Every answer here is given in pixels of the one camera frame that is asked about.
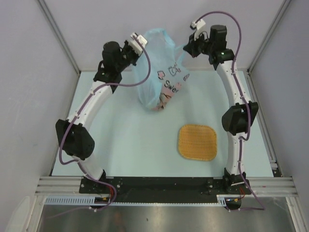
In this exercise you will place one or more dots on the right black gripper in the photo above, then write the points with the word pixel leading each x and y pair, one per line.
pixel 191 47

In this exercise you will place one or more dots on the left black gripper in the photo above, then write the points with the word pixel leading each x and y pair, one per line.
pixel 128 47

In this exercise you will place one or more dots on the light blue plastic bag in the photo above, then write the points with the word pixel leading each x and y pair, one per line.
pixel 162 66

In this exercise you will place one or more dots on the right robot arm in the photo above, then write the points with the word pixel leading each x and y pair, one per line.
pixel 238 119

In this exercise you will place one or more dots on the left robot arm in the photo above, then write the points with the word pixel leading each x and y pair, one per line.
pixel 75 142

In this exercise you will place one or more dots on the woven bamboo tray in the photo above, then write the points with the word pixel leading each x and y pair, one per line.
pixel 197 142

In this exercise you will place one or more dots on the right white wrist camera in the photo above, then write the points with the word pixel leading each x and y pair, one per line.
pixel 198 27

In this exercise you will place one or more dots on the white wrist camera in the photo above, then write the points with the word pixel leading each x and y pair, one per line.
pixel 138 43
pixel 198 27

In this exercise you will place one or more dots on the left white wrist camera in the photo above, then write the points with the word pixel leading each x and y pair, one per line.
pixel 138 43

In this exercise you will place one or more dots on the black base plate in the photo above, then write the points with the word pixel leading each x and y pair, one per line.
pixel 172 188

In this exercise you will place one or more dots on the aluminium frame rail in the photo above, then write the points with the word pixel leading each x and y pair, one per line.
pixel 261 186

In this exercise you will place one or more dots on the white slotted cable duct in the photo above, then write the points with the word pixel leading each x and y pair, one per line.
pixel 214 201

